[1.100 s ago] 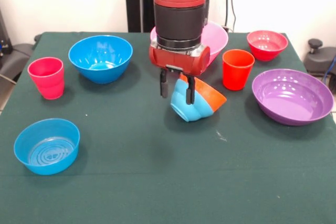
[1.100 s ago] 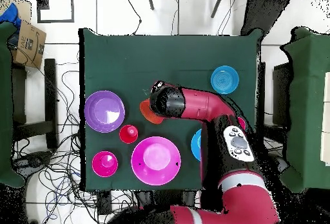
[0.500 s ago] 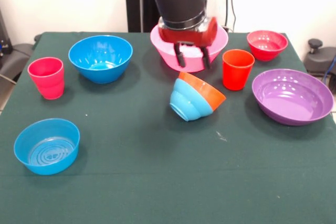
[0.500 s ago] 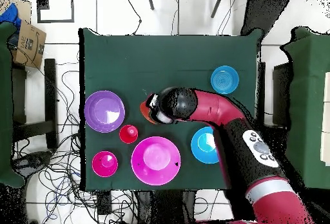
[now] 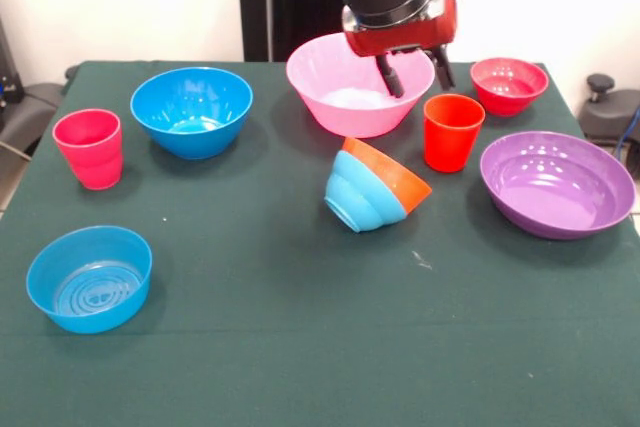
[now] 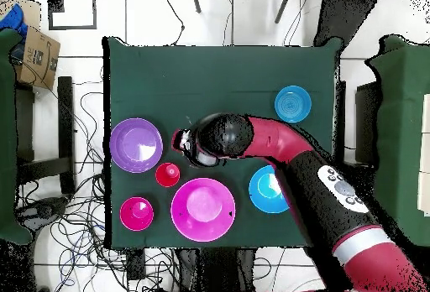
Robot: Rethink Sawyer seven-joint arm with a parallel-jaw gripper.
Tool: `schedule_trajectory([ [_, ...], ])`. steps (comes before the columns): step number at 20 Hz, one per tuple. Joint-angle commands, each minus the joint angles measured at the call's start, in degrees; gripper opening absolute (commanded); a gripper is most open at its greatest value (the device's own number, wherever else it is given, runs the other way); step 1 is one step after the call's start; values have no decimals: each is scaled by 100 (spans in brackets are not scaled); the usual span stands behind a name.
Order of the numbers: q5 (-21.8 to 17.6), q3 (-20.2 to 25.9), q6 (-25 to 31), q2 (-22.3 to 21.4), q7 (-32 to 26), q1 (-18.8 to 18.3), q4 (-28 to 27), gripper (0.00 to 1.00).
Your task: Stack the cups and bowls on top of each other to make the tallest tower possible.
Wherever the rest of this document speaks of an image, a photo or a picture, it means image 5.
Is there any deep blue bowl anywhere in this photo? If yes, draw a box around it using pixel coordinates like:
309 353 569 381
129 66 255 161

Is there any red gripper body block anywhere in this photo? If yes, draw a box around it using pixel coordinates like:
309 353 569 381
342 0 459 57

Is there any large pink bowl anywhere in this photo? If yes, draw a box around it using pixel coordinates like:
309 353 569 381
285 31 437 139

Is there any flat-bottomed blue bowl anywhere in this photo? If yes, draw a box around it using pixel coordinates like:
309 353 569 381
25 225 154 336

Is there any orange bowl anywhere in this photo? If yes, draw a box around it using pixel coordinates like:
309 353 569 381
341 136 433 216

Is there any small crimson bowl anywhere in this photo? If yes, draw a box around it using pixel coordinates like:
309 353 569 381
469 57 550 118

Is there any ribbed pink-red cup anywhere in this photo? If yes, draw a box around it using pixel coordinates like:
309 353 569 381
52 107 124 191

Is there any wide purple bowl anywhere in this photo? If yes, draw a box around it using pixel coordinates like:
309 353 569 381
479 130 637 241

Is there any ribbed cyan bowl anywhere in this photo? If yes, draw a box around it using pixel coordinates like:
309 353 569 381
323 150 407 234

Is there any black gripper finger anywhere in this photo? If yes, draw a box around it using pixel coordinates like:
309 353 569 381
377 54 405 98
430 46 456 92

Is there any red cup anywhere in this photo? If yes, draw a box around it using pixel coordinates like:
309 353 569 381
423 93 487 174

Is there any grey black equipment base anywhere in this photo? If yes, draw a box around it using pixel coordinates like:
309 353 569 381
0 81 66 158
579 73 640 148

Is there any dark green table cloth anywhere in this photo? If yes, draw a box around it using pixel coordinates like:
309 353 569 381
0 60 640 427

